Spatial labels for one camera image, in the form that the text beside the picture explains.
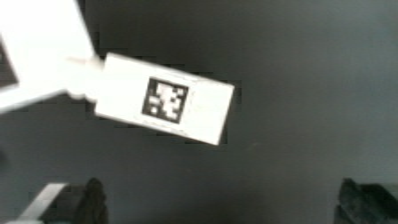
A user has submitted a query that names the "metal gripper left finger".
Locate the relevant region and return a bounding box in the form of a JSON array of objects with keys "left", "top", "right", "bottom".
[{"left": 10, "top": 178, "right": 108, "bottom": 224}]

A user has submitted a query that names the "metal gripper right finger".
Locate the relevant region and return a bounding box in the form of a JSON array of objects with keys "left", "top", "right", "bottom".
[{"left": 334, "top": 178, "right": 398, "bottom": 224}]

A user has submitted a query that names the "white leg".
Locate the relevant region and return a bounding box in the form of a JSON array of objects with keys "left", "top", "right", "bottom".
[{"left": 67, "top": 53, "right": 234, "bottom": 145}]

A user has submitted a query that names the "white square tabletop tray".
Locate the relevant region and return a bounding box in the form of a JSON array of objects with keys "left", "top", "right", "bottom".
[{"left": 0, "top": 0, "right": 96, "bottom": 114}]

